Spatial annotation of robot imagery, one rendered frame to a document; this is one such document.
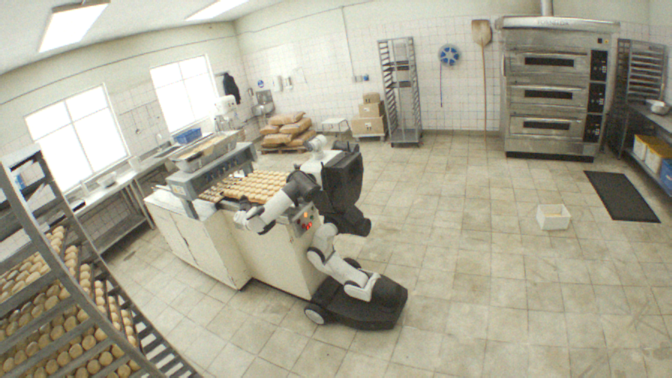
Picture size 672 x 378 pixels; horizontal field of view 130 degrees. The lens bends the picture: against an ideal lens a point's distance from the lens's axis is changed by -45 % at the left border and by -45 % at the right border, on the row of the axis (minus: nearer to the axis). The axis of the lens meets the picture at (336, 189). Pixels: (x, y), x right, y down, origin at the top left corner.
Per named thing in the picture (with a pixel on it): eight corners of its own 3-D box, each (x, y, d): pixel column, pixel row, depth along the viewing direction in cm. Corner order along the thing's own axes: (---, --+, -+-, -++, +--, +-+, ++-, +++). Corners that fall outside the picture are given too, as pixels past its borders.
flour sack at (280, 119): (268, 127, 556) (265, 119, 548) (277, 121, 590) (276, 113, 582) (298, 123, 530) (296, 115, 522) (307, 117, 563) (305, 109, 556)
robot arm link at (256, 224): (250, 233, 148) (259, 239, 131) (237, 220, 145) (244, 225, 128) (263, 220, 152) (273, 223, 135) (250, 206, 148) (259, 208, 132)
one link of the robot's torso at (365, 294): (382, 283, 196) (381, 271, 190) (370, 304, 181) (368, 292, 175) (357, 277, 206) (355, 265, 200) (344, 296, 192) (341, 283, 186)
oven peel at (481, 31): (475, 141, 444) (470, 19, 369) (475, 140, 447) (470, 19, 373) (493, 141, 430) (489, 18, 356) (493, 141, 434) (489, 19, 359)
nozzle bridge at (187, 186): (181, 214, 212) (165, 178, 196) (241, 175, 264) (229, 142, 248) (202, 222, 195) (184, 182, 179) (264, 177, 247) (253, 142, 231)
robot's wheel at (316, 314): (319, 303, 188) (302, 302, 202) (315, 307, 185) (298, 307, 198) (334, 321, 192) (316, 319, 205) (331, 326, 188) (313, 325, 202)
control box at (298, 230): (295, 238, 183) (289, 220, 177) (314, 217, 201) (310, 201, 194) (299, 238, 181) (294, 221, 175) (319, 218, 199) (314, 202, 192)
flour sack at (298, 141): (303, 147, 531) (301, 139, 524) (284, 148, 548) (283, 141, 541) (318, 134, 588) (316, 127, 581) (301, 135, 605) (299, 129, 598)
